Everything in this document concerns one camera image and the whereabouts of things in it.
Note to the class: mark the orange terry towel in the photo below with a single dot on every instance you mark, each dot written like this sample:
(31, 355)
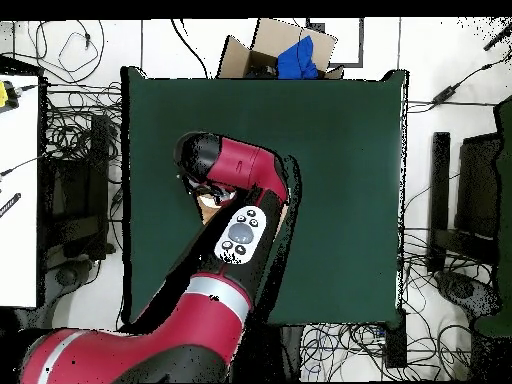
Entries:
(208, 214)

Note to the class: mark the dark green table cloth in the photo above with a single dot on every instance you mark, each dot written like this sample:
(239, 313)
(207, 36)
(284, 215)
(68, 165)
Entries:
(340, 160)

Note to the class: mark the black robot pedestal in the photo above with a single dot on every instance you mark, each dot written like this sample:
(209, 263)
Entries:
(290, 352)

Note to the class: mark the brown cardboard box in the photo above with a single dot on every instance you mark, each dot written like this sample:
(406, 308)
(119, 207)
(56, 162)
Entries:
(240, 60)

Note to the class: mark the blue cloth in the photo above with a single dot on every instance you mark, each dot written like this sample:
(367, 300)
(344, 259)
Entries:
(296, 60)

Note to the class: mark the yellow and black device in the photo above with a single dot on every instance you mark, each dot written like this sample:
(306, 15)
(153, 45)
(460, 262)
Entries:
(6, 96)

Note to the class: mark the black equipment stand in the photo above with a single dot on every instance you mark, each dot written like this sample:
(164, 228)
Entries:
(80, 192)
(476, 188)

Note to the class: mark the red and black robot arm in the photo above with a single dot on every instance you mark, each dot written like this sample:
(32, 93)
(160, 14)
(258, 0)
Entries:
(240, 160)

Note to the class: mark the white desk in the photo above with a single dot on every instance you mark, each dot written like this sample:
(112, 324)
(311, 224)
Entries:
(18, 200)

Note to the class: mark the black power strip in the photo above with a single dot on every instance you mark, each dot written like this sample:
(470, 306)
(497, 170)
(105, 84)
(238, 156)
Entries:
(396, 340)

